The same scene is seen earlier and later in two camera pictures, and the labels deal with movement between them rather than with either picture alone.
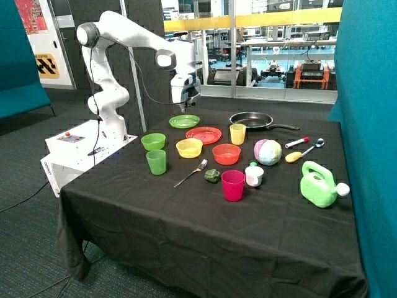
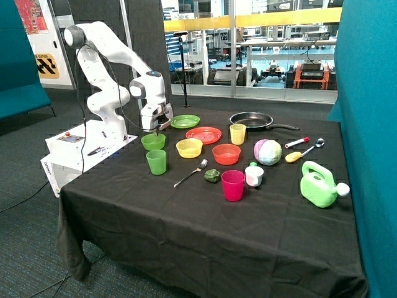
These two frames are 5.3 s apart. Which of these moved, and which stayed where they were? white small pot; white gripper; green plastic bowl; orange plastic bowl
Moved: white gripper
Stayed: orange plastic bowl; green plastic bowl; white small pot
